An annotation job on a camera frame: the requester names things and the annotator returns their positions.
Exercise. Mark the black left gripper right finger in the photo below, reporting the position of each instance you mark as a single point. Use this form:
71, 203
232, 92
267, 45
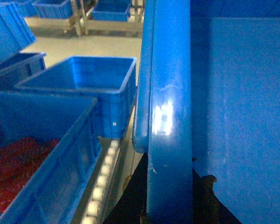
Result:
207, 209

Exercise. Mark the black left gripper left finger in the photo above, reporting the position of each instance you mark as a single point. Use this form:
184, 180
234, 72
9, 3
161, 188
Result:
131, 207

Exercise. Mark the large blue plastic crate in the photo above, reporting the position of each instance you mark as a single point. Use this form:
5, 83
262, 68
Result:
209, 101

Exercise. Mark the empty blue crate on shelf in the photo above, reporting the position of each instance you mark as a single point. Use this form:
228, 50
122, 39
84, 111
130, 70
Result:
111, 80

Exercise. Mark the white roller track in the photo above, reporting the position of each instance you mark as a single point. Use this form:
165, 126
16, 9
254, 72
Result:
92, 203

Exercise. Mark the blue crate with red contents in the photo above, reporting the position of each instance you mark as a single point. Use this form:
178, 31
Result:
48, 151

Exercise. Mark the dark blue crate behind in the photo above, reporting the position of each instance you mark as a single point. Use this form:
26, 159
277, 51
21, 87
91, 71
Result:
20, 67

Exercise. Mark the distant blue crate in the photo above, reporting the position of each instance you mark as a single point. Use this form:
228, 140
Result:
112, 10
47, 9

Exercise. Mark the blue crate upper left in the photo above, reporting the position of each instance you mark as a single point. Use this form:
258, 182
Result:
15, 35

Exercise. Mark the distant blue crate left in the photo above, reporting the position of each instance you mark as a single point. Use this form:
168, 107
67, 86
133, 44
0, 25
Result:
47, 9

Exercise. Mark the distant metal rack frame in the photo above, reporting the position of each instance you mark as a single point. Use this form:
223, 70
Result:
134, 25

